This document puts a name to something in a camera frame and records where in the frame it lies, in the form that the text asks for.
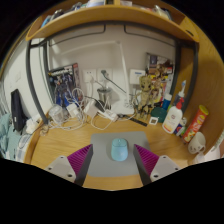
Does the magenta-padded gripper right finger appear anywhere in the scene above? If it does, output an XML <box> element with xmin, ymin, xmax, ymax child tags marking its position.
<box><xmin>133</xmin><ymin>143</ymin><xmax>181</xmax><ymax>187</ymax></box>

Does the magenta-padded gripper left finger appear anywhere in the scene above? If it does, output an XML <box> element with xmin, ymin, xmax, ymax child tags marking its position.
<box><xmin>44</xmin><ymin>143</ymin><xmax>95</xmax><ymax>188</ymax></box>

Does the light blue computer mouse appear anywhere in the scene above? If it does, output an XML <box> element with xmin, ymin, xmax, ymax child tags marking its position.
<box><xmin>110</xmin><ymin>137</ymin><xmax>129</xmax><ymax>162</ymax></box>

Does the grey mouse pad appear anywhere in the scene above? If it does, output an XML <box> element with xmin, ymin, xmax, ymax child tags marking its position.
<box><xmin>87</xmin><ymin>130</ymin><xmax>152</xmax><ymax>178</ymax></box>

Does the white mug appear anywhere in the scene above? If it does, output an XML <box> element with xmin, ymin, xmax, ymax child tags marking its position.
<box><xmin>187</xmin><ymin>131</ymin><xmax>207</xmax><ymax>155</ymax></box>

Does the white lotion bottle red label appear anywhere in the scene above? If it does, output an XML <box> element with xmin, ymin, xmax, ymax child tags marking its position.
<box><xmin>162</xmin><ymin>97</ymin><xmax>185</xmax><ymax>135</ymax></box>

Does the white tissue pack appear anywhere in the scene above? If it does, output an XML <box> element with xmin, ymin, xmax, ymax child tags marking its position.
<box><xmin>25</xmin><ymin>114</ymin><xmax>43</xmax><ymax>134</ymax></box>

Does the clear lidded plastic container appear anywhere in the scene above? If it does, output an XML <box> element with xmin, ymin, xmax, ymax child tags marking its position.
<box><xmin>48</xmin><ymin>104</ymin><xmax>65</xmax><ymax>124</ymax></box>

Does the red chips can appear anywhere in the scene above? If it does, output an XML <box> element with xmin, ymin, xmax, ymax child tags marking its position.
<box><xmin>182</xmin><ymin>104</ymin><xmax>210</xmax><ymax>144</ymax></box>

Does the white multi-port charger block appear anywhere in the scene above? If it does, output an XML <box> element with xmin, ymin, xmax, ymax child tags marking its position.
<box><xmin>65</xmin><ymin>103</ymin><xmax>80</xmax><ymax>119</ymax></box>

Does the teal and plaid bedding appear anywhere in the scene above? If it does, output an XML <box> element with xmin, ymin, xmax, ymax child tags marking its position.
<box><xmin>0</xmin><ymin>113</ymin><xmax>34</xmax><ymax>161</ymax></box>

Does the blue bottle white cap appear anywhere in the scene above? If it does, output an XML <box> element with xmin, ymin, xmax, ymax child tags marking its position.
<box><xmin>161</xmin><ymin>92</ymin><xmax>173</xmax><ymax>111</ymax></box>

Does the white power strip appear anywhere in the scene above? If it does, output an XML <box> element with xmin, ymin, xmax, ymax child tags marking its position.
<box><xmin>96</xmin><ymin>109</ymin><xmax>119</xmax><ymax>123</ymax></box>

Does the black power adapter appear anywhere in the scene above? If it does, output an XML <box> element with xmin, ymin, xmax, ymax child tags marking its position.
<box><xmin>94</xmin><ymin>99</ymin><xmax>106</xmax><ymax>113</ymax></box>

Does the black hanging bag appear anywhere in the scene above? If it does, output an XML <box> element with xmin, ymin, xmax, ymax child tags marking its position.
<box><xmin>10</xmin><ymin>88</ymin><xmax>28</xmax><ymax>133</ymax></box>

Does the tree creature figurine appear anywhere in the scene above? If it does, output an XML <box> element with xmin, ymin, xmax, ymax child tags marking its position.
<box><xmin>134</xmin><ymin>74</ymin><xmax>159</xmax><ymax>119</ymax></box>

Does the dark bottle white nozzle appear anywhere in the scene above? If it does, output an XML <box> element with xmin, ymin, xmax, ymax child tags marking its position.
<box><xmin>173</xmin><ymin>79</ymin><xmax>188</xmax><ymax>108</ymax></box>

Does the clear drinking cup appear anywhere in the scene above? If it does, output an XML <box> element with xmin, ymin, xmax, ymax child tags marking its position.
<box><xmin>97</xmin><ymin>87</ymin><xmax>113</xmax><ymax>106</ymax></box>

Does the robot model kit box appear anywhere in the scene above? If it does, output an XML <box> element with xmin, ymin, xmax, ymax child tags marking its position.
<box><xmin>47</xmin><ymin>63</ymin><xmax>81</xmax><ymax>108</ymax></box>

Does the colourful printed box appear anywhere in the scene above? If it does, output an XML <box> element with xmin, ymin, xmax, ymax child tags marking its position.
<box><xmin>145</xmin><ymin>52</ymin><xmax>175</xmax><ymax>101</ymax></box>

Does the wooden shelf unit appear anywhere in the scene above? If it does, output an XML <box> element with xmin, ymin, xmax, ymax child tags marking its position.
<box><xmin>25</xmin><ymin>0</ymin><xmax>201</xmax><ymax>44</ymax></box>

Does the white charging cable tangle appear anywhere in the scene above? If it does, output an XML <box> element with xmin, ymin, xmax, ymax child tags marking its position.
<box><xmin>39</xmin><ymin>88</ymin><xmax>118</xmax><ymax>132</ymax></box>

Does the grey metal frame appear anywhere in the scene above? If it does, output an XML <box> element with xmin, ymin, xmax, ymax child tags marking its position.
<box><xmin>25</xmin><ymin>21</ymin><xmax>200</xmax><ymax>125</ymax></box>

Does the white wall box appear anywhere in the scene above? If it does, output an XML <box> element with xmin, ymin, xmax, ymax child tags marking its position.
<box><xmin>129</xmin><ymin>68</ymin><xmax>147</xmax><ymax>85</ymax></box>

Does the black cable with green plug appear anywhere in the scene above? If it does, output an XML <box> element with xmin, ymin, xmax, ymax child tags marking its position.
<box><xmin>100</xmin><ymin>69</ymin><xmax>128</xmax><ymax>94</ymax></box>

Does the white wall socket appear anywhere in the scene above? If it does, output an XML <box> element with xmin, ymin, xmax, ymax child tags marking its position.
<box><xmin>97</xmin><ymin>68</ymin><xmax>114</xmax><ymax>83</ymax></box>
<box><xmin>82</xmin><ymin>68</ymin><xmax>98</xmax><ymax>84</ymax></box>

